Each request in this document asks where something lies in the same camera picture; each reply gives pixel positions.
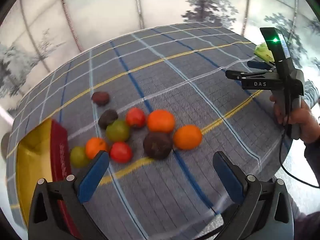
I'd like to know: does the yellow green object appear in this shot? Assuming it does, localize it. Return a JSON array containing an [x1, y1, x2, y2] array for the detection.
[[254, 44, 274, 63]]

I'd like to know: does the person's dark clothing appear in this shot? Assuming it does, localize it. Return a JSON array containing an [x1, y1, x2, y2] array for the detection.
[[294, 211, 320, 240]]

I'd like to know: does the blue grey plaid tablecloth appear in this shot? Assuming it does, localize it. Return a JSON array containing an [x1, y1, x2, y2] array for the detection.
[[6, 22, 293, 240]]

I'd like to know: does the person's right forearm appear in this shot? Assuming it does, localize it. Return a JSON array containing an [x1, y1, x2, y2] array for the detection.
[[303, 134, 320, 189]]

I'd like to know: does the painted landscape folding screen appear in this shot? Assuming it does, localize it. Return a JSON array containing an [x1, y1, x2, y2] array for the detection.
[[0, 0, 320, 120]]

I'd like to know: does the orange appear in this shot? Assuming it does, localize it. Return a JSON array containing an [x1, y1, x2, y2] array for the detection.
[[85, 137, 109, 160], [147, 110, 175, 133], [173, 125, 203, 150]]

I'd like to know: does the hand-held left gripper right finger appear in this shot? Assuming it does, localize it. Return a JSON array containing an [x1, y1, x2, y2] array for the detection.
[[212, 151, 295, 240]]

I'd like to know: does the red tomato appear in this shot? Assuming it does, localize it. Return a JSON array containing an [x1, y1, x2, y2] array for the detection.
[[109, 142, 133, 163], [125, 108, 147, 129]]

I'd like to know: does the green tomato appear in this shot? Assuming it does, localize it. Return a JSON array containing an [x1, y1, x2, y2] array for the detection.
[[106, 120, 130, 142], [70, 147, 91, 168]]

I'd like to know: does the large dark purple mangosteen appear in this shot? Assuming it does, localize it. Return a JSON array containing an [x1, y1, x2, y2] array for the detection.
[[143, 132, 173, 160]]

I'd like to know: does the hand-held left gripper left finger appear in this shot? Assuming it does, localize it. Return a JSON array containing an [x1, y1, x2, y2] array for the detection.
[[28, 151, 110, 240]]

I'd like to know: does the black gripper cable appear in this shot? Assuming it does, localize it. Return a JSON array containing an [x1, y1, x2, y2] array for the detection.
[[278, 122, 320, 189]]

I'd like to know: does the person's right hand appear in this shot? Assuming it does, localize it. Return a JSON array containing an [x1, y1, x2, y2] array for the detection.
[[269, 94, 320, 144]]

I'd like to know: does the small dark purple mangosteen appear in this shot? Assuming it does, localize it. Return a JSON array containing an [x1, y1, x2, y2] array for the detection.
[[91, 91, 110, 106]]

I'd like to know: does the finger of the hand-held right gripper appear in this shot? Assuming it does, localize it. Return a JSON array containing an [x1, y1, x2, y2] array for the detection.
[[247, 60, 276, 71], [225, 69, 276, 81]]

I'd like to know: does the red and gold tin box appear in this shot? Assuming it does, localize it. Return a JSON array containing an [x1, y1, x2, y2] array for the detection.
[[15, 119, 83, 240]]

